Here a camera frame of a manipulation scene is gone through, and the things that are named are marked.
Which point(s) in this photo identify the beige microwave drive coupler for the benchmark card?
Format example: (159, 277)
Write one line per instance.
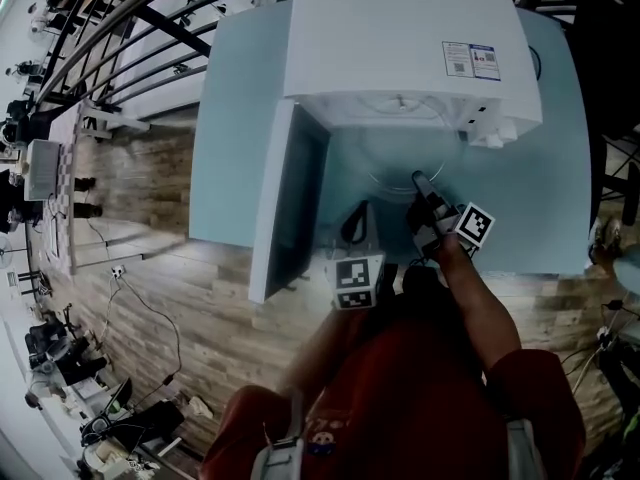
(400, 103)

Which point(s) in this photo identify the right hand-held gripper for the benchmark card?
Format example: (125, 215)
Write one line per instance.
(472, 223)

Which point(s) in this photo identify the white microwave oven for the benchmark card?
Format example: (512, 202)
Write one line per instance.
(400, 28)

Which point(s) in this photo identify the person's left forearm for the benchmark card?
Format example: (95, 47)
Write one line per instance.
(315, 353)

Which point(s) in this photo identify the person's red shirt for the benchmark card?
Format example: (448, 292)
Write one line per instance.
(415, 408)

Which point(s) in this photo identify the checkered tablecloth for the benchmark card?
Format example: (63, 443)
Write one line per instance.
(67, 168)

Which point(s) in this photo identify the round glass turntable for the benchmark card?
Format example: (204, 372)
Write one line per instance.
(395, 168)

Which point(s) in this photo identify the black office chair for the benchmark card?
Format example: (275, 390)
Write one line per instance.
(605, 68)

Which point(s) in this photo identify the grey microwave oven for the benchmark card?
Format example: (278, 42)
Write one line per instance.
(42, 168)

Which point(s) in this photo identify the black metal railing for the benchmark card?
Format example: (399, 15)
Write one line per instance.
(175, 33)

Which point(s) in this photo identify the person's right forearm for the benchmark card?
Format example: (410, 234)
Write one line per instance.
(475, 303)

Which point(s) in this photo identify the white power strip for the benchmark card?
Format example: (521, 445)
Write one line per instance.
(117, 271)

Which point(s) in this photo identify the standing fan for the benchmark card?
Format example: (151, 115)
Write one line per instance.
(5, 250)

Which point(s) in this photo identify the light blue table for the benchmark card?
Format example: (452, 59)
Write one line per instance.
(540, 208)

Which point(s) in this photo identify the person's black trousers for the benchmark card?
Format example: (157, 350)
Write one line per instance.
(422, 293)

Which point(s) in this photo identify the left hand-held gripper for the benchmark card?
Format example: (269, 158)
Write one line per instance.
(355, 280)

